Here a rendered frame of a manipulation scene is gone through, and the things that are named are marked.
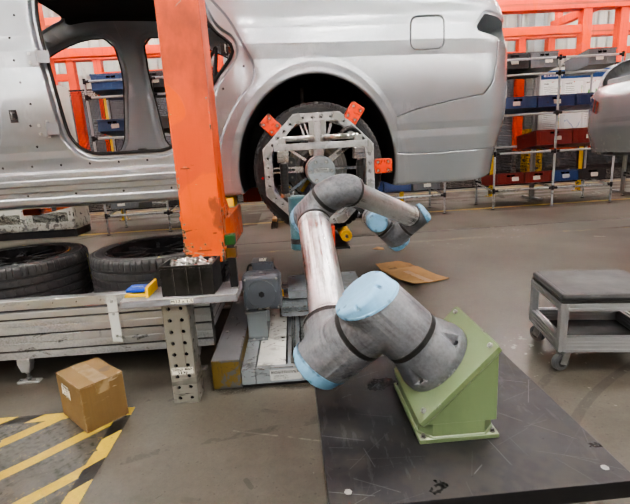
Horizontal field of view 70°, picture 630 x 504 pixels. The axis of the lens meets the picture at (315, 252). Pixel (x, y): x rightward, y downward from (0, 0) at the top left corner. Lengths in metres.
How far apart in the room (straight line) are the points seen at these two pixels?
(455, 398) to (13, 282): 2.00
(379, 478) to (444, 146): 1.80
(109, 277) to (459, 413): 1.68
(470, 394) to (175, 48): 1.52
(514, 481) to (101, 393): 1.40
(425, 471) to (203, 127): 1.39
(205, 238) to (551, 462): 1.38
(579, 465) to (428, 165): 1.66
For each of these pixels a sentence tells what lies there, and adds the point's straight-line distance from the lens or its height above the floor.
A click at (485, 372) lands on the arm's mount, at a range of 1.07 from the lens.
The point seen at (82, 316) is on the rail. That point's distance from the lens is 2.22.
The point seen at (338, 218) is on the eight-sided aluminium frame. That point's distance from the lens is 2.26.
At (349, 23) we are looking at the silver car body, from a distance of 2.42.
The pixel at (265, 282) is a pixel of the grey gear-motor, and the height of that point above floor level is 0.38.
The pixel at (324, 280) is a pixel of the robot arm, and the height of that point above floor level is 0.59.
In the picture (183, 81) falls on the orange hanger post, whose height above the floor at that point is 1.23.
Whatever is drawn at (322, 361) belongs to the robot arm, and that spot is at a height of 0.45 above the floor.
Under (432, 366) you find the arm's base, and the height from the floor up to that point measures 0.46.
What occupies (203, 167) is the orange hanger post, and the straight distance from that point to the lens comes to 1.84.
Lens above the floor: 0.96
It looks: 13 degrees down
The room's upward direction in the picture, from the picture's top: 3 degrees counter-clockwise
